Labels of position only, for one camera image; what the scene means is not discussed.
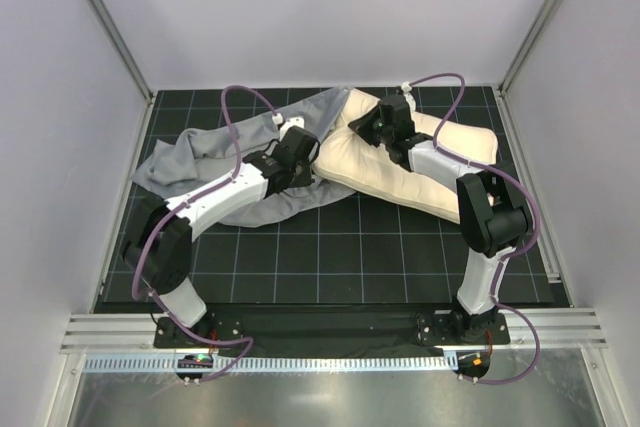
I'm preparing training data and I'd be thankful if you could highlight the cream white pillow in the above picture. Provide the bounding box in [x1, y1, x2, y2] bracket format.
[314, 89, 498, 223]

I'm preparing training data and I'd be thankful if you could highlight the grey fabric pillowcase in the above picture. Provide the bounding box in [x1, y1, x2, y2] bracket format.
[132, 87, 354, 228]

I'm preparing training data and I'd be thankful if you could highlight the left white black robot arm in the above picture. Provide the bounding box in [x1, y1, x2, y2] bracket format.
[120, 126, 320, 348]

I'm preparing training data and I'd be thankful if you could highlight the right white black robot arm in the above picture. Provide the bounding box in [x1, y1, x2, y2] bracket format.
[349, 95, 534, 343]

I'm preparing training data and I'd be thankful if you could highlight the black gridded cutting mat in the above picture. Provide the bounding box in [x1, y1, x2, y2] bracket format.
[94, 86, 570, 313]

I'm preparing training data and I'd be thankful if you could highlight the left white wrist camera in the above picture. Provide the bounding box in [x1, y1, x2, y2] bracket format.
[278, 116, 305, 136]

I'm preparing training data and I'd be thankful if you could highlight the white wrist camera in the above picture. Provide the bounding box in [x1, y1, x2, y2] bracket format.
[278, 116, 305, 136]
[398, 82, 416, 112]

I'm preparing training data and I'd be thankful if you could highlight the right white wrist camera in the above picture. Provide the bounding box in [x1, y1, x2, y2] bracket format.
[398, 82, 416, 112]

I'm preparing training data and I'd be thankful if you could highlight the slotted grey cable duct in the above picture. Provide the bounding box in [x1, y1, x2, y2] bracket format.
[83, 353, 458, 375]

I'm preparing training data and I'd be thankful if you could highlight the left aluminium frame post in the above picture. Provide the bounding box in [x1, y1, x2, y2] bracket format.
[87, 0, 154, 104]

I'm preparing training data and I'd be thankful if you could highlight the aluminium frame post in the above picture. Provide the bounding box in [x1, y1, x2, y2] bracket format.
[87, 0, 154, 104]
[498, 0, 563, 97]

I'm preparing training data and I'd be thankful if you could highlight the right aluminium frame post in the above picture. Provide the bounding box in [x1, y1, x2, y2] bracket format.
[498, 0, 563, 97]

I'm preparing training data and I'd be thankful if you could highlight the aluminium front rail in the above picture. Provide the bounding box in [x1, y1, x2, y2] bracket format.
[60, 308, 607, 354]

